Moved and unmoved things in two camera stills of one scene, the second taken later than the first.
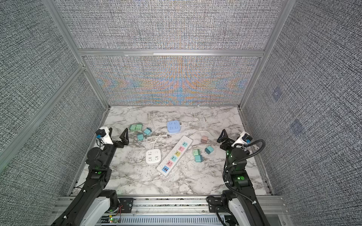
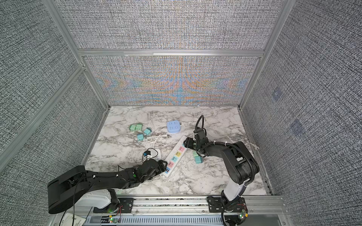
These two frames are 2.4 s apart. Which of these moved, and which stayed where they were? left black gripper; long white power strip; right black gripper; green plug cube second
Moved: right black gripper; left black gripper
Stayed: long white power strip; green plug cube second
